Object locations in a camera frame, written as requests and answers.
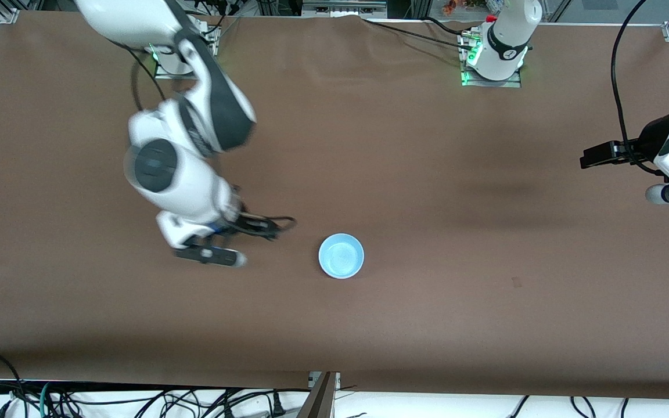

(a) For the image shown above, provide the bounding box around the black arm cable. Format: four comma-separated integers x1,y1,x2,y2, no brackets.
611,0,669,175
130,46,297,233

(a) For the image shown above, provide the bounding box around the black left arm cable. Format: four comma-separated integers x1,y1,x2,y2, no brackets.
611,0,669,175

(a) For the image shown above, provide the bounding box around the blue bowl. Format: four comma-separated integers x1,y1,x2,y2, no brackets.
318,233,365,280

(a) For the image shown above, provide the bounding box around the brown table cover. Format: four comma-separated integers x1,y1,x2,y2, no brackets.
0,9,669,401

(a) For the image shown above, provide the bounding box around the grey metal rail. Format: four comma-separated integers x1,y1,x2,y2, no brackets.
302,0,388,16

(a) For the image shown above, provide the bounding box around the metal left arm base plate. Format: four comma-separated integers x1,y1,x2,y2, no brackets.
461,31,523,88

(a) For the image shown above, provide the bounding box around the teal cable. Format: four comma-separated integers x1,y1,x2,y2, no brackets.
39,381,55,418

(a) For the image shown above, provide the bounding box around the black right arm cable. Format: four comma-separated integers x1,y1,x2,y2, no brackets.
130,46,297,233

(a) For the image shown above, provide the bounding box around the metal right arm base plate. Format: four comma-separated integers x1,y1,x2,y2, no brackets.
154,26,220,81

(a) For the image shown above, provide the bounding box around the short black table cable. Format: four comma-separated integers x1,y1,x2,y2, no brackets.
423,16,467,35

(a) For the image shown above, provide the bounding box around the aluminium frame post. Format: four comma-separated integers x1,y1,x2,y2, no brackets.
296,372,341,418

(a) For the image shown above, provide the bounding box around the long black table cable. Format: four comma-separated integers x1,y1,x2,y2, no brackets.
362,19,474,52

